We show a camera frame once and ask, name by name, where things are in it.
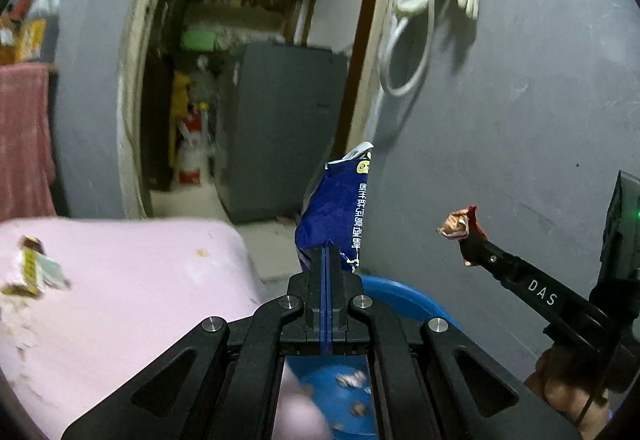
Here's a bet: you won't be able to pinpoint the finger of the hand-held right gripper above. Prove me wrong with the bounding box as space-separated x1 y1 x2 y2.
457 235 616 356

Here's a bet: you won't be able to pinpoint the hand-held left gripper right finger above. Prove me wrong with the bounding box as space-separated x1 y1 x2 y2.
326 245 583 440

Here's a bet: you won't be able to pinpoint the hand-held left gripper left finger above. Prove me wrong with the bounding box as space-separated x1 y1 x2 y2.
62 245 327 440

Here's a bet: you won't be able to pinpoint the blue plastic basin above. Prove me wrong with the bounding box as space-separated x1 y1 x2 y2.
286 274 462 439

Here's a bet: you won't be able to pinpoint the blue snack bag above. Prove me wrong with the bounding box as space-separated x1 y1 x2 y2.
294 142 376 275

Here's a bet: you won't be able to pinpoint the red brown wrapper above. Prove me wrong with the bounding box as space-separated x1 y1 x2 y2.
436 205 489 267

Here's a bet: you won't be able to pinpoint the person's right hand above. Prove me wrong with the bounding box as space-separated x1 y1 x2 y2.
524 349 612 437

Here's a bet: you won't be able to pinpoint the food scraps in basin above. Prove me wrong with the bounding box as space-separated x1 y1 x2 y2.
334 369 373 421

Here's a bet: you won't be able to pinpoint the grey refrigerator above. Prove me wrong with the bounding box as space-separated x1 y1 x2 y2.
214 42 349 224

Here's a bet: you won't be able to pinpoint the pink floral bed sheet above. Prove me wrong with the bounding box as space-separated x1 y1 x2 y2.
0 217 332 440

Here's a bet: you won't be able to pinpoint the red white gas cylinder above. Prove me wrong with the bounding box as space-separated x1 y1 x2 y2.
176 102 207 187

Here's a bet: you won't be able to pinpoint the yellow bag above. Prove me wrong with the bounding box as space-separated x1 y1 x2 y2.
169 72 194 171

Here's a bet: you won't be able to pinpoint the green box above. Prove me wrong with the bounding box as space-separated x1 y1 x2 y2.
180 28 222 52

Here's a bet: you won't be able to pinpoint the yellow white packet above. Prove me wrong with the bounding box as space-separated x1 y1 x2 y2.
1 235 72 297

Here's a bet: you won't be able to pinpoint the pink plaid cloth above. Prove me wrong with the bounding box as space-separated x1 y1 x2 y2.
0 62 57 222

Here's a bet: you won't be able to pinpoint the large cooking oil bottle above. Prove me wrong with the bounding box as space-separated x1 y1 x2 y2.
27 0 62 62

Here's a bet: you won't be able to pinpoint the orange snack bag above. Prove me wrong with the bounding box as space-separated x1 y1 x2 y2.
0 14 17 67

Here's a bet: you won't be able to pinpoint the red cup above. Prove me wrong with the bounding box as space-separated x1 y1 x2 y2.
7 0 32 23

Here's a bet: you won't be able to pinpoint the white coiled cable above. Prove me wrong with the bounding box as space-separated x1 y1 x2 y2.
379 0 451 97

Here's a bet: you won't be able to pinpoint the wooden door frame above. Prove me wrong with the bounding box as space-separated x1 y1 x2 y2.
116 0 407 222

